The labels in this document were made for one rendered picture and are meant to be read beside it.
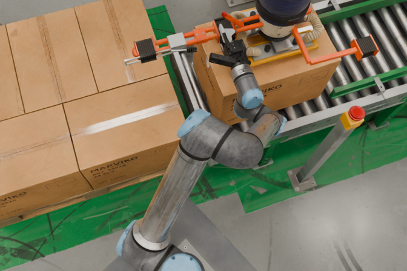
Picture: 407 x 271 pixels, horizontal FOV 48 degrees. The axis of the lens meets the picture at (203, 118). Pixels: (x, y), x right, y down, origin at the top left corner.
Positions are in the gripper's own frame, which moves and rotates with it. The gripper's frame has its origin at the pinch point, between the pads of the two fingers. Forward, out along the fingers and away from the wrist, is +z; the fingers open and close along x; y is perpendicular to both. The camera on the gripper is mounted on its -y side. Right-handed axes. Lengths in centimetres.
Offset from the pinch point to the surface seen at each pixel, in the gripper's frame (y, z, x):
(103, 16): -44, 67, -59
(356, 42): 54, -24, 3
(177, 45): -19.5, -2.0, 1.4
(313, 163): 43, -52, -75
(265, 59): 18.3, -13.7, -10.9
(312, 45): 41.5, -13.4, -10.7
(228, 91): -1.3, -19.9, -18.8
